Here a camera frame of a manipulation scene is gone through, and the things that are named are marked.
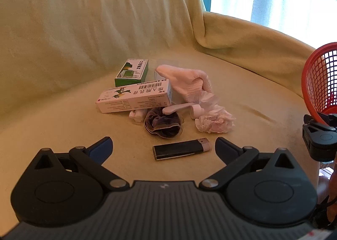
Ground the long white ointment box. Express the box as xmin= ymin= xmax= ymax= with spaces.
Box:
xmin=95 ymin=79 xmax=173 ymax=113

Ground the black lighter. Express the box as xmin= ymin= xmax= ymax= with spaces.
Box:
xmin=153 ymin=138 xmax=211 ymax=161

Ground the small white wrapped item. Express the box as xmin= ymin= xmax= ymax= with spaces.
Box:
xmin=129 ymin=109 xmax=148 ymax=125

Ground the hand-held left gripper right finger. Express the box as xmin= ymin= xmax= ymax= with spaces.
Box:
xmin=199 ymin=137 xmax=297 ymax=191

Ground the pink sock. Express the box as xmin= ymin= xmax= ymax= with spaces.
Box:
xmin=155 ymin=65 xmax=212 ymax=104

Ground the red plastic mesh basket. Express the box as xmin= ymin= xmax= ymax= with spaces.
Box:
xmin=301 ymin=42 xmax=337 ymax=125

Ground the white tissue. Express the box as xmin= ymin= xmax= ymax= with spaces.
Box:
xmin=199 ymin=91 xmax=220 ymax=110
xmin=195 ymin=106 xmax=235 ymax=134

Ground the green medicine box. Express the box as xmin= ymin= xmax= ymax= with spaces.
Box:
xmin=114 ymin=59 xmax=149 ymax=88

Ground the yellow blanket covered sofa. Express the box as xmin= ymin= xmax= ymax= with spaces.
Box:
xmin=0 ymin=0 xmax=337 ymax=204

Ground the dark purple scrunchie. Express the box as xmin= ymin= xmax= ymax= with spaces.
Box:
xmin=143 ymin=107 xmax=185 ymax=139

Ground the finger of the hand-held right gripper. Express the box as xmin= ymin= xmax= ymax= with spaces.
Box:
xmin=303 ymin=114 xmax=337 ymax=128

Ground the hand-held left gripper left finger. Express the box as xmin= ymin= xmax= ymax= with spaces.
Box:
xmin=34 ymin=137 xmax=131 ymax=191

